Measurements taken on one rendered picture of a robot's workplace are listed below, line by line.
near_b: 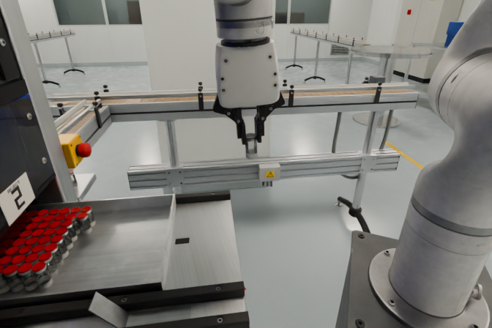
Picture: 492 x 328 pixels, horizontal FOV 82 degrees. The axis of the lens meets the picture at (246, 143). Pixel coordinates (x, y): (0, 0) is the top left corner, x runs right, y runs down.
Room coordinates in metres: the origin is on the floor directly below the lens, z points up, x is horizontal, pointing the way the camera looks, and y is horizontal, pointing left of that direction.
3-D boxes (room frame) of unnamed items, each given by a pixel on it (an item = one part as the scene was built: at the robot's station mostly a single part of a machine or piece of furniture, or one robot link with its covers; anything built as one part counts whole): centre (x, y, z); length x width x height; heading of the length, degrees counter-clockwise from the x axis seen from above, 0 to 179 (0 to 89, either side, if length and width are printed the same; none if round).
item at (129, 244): (0.44, 0.33, 0.90); 0.34 x 0.26 x 0.04; 98
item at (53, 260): (0.44, 0.37, 0.90); 0.18 x 0.02 x 0.05; 8
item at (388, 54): (3.64, -1.76, 0.46); 0.94 x 0.94 x 0.93
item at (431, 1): (6.49, -3.76, 1.02); 1.20 x 0.43 x 2.05; 8
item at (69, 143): (0.67, 0.48, 0.99); 0.08 x 0.07 x 0.07; 98
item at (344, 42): (5.97, -1.44, 0.92); 3.60 x 0.15 x 0.16; 8
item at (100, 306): (0.29, 0.16, 0.91); 0.14 x 0.03 x 0.06; 97
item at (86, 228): (0.50, 0.36, 0.90); 0.02 x 0.02 x 0.05
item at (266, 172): (1.41, -0.13, 0.50); 0.12 x 0.05 x 0.09; 98
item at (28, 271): (0.43, 0.39, 0.90); 0.18 x 0.02 x 0.05; 8
